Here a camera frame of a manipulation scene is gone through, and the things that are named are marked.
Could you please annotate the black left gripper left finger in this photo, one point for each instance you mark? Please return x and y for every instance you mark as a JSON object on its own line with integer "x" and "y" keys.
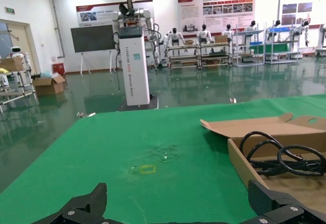
{"x": 86, "y": 206}

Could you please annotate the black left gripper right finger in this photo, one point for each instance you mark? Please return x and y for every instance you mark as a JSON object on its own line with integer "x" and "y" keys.
{"x": 280, "y": 208}

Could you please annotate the smaller open cardboard box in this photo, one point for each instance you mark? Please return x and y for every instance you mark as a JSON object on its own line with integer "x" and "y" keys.
{"x": 239, "y": 160}

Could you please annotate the open cardboard box on floor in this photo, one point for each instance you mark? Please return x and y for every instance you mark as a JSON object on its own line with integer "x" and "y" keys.
{"x": 47, "y": 87}

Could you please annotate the closed cardboard box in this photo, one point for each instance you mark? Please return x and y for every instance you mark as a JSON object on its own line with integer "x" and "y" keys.
{"x": 11, "y": 65}

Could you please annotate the green table cloth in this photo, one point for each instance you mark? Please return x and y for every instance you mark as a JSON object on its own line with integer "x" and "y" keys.
{"x": 102, "y": 145}

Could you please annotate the yellow tape square mark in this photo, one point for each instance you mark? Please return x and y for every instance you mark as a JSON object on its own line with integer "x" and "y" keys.
{"x": 140, "y": 170}

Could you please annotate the metal cloth clamp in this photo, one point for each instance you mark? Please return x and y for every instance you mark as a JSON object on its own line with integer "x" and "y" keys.
{"x": 81, "y": 114}
{"x": 233, "y": 100}

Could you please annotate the white pipe rack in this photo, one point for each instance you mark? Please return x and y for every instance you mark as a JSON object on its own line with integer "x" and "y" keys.
{"x": 17, "y": 98}

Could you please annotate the black display screen on stand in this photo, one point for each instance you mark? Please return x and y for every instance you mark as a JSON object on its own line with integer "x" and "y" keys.
{"x": 91, "y": 38}

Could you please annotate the small white round-head robot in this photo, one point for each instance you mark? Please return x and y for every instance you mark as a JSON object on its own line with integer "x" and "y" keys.
{"x": 16, "y": 49}

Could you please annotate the metal shelf rack with blue bins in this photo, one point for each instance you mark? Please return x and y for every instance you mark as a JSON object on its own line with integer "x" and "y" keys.
{"x": 280, "y": 29}

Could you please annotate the beige door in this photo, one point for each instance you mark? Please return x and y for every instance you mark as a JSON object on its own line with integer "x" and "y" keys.
{"x": 17, "y": 38}

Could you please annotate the white humanoid robot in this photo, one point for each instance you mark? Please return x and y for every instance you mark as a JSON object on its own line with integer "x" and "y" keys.
{"x": 175, "y": 37}
{"x": 305, "y": 25}
{"x": 252, "y": 28}
{"x": 276, "y": 24}
{"x": 203, "y": 34}
{"x": 228, "y": 33}

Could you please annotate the green exit sign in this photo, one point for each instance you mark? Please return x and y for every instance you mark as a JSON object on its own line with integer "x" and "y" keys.
{"x": 9, "y": 10}

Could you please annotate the wall poster with robot photo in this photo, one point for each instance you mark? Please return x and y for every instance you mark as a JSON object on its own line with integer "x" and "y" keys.
{"x": 102, "y": 12}

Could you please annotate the wide red white wall poster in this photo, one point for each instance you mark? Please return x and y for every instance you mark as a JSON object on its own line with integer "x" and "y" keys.
{"x": 191, "y": 10}

